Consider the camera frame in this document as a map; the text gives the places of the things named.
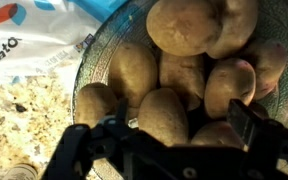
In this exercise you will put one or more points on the blue clear plastic potato bag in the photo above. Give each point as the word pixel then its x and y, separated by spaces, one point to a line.
pixel 34 40

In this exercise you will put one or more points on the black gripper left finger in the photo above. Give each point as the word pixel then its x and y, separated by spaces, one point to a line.
pixel 84 146

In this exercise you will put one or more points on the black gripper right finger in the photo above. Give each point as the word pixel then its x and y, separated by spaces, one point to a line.
pixel 270 140

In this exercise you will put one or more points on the clear glass bowl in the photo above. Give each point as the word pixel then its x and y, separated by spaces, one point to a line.
pixel 284 106

